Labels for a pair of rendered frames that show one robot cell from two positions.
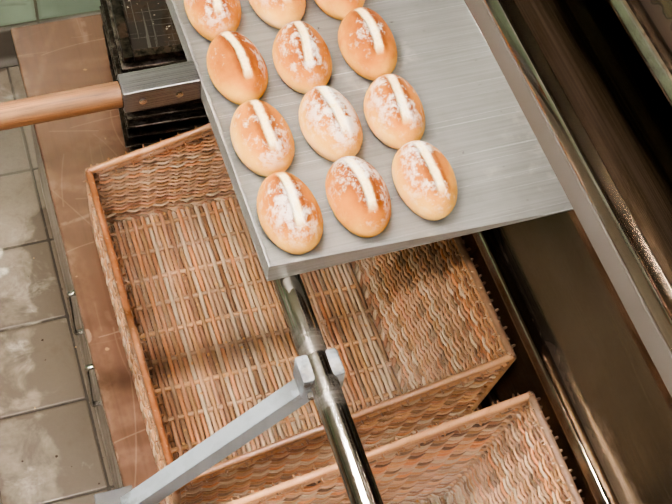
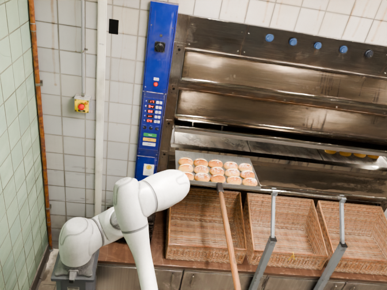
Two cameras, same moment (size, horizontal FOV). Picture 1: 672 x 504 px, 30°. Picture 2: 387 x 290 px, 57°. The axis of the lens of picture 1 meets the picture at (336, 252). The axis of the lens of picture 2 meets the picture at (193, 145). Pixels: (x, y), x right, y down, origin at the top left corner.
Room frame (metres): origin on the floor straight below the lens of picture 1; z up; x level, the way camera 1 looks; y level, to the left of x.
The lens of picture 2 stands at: (0.63, 1.95, 2.56)
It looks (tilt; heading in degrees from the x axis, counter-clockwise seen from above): 32 degrees down; 287
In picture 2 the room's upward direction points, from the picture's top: 11 degrees clockwise
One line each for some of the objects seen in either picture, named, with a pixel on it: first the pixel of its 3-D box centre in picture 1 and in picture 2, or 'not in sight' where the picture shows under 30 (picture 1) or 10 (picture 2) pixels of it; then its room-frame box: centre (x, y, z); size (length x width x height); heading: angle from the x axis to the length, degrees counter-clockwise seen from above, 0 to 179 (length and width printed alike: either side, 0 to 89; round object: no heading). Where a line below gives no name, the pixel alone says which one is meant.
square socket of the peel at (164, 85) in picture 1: (159, 86); (219, 189); (0.94, 0.23, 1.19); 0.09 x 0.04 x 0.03; 116
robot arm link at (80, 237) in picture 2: not in sight; (78, 239); (1.43, 0.97, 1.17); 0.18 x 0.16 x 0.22; 65
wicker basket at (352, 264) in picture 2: not in sight; (355, 236); (-0.06, -0.44, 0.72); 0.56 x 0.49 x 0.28; 26
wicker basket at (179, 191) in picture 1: (282, 283); (205, 223); (1.01, 0.07, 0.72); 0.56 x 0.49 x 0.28; 26
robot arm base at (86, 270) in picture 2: not in sight; (75, 261); (1.42, 1.00, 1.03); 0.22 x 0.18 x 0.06; 118
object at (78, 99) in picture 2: not in sight; (83, 103); (1.94, 0.26, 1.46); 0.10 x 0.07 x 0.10; 25
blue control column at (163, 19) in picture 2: not in sight; (154, 100); (1.95, -0.81, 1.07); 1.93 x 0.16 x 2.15; 115
